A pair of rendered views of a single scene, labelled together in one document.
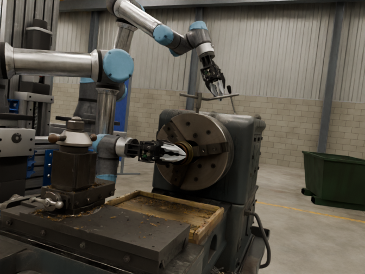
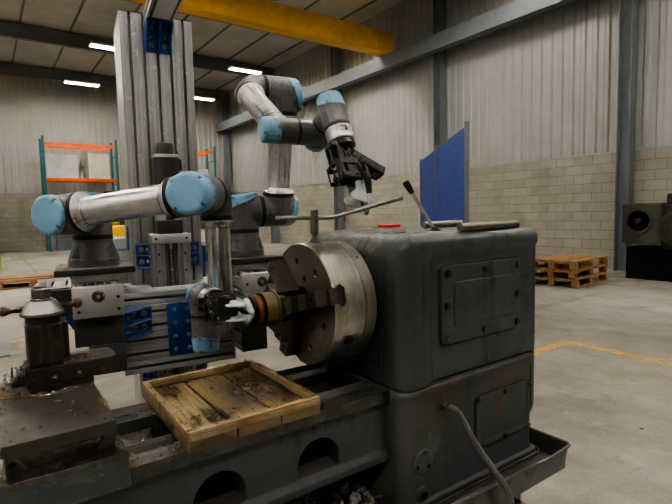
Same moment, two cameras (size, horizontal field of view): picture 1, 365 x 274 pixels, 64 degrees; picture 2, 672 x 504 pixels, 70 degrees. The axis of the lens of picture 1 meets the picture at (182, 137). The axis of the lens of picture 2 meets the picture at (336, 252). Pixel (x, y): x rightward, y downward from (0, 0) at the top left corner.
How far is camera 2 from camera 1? 84 cm
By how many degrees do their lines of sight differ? 34
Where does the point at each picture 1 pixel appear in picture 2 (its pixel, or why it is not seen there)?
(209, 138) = (316, 283)
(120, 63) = (186, 191)
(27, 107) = (155, 252)
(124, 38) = not seen: hidden behind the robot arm
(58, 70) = (125, 213)
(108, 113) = (214, 254)
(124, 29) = not seen: hidden behind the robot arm
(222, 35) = not seen: outside the picture
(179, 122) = (289, 259)
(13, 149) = (95, 309)
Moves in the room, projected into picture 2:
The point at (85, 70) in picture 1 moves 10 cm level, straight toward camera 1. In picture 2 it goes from (152, 207) to (128, 207)
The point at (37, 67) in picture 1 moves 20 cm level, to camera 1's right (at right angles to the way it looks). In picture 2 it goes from (103, 214) to (147, 213)
